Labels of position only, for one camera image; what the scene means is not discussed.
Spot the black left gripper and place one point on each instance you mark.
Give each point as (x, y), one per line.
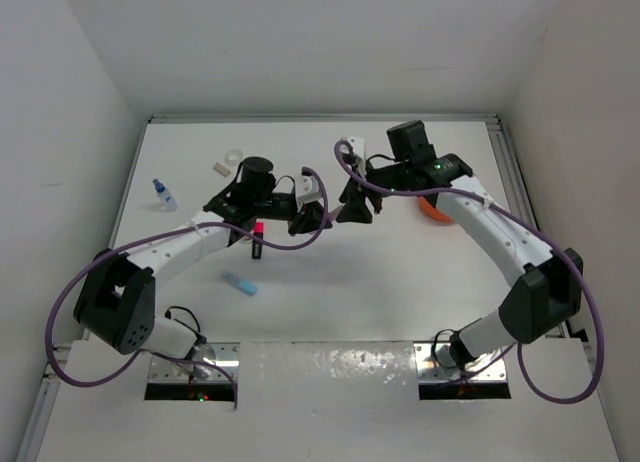
(381, 177)

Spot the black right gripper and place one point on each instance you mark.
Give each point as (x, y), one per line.
(283, 206)

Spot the purple translucent highlighter pen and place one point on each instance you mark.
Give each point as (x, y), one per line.
(332, 216)

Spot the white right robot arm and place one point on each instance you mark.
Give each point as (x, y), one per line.
(117, 302)

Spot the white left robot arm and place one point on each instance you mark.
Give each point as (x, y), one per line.
(543, 289)

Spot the pink black highlighter pen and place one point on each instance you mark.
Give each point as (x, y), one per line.
(257, 244)

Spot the orange round divided container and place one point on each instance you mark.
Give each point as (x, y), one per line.
(432, 213)

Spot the light blue highlighter pen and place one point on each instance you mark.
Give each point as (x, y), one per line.
(239, 283)

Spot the clear tape roll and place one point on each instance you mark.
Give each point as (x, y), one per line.
(234, 157)

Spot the beige rectangular eraser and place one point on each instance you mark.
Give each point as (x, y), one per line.
(221, 169)

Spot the blue cap spray bottle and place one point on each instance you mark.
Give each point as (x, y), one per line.
(165, 197)

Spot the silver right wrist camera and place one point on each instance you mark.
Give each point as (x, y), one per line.
(306, 188)

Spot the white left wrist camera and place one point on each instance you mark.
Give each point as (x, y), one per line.
(353, 150)

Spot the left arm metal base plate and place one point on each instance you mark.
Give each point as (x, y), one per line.
(220, 365)

